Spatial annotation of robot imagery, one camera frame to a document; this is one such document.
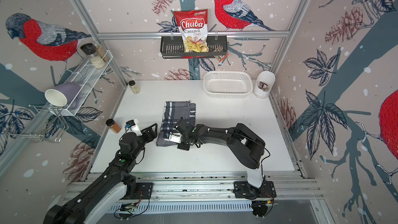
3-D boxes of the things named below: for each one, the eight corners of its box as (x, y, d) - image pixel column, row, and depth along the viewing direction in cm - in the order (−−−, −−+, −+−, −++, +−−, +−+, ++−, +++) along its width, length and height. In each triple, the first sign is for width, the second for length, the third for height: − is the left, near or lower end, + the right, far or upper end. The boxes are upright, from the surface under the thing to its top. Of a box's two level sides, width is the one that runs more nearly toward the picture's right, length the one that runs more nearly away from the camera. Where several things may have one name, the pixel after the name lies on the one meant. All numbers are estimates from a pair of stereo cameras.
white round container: (251, 97, 114) (257, 82, 101) (253, 84, 122) (259, 69, 110) (267, 101, 111) (274, 86, 99) (267, 87, 120) (275, 72, 108)
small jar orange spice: (112, 133, 96) (104, 125, 88) (115, 126, 99) (107, 118, 91) (120, 133, 96) (112, 125, 88) (122, 126, 99) (115, 118, 91)
